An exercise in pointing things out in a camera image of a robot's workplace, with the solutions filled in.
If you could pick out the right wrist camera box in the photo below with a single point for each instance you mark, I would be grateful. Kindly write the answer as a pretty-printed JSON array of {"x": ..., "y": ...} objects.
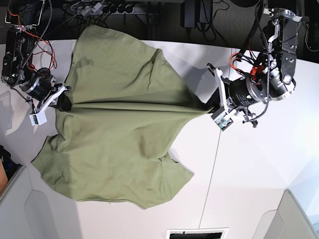
[{"x": 38, "y": 118}]

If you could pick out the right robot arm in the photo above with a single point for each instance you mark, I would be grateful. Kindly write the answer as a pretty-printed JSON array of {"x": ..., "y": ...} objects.
[{"x": 29, "y": 20}]

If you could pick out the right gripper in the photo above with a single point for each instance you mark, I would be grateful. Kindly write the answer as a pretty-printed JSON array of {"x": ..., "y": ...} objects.
[{"x": 41, "y": 85}]

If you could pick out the metal table leg post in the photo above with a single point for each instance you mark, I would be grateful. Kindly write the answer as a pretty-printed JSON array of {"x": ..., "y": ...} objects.
[{"x": 153, "y": 22}]

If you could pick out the white table vent grille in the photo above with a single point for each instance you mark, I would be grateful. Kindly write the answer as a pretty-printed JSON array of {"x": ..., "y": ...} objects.
[{"x": 217, "y": 233}]

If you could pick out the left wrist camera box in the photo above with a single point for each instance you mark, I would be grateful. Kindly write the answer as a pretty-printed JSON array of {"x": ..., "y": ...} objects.
[{"x": 223, "y": 120}]

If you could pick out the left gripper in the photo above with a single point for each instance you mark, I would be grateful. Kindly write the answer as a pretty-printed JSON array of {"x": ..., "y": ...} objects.
[{"x": 235, "y": 96}]

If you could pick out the green t-shirt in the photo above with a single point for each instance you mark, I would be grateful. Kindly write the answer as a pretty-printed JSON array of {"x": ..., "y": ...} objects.
[{"x": 128, "y": 106}]

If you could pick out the black power strip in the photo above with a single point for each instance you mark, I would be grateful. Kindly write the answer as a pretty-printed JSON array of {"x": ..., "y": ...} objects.
[{"x": 122, "y": 8}]

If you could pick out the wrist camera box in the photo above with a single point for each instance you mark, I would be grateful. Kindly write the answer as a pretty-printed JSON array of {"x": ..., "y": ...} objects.
[
  {"x": 223, "y": 120},
  {"x": 38, "y": 118}
]

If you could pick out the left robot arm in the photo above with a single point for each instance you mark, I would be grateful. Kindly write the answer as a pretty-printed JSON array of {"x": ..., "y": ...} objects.
[{"x": 266, "y": 64}]

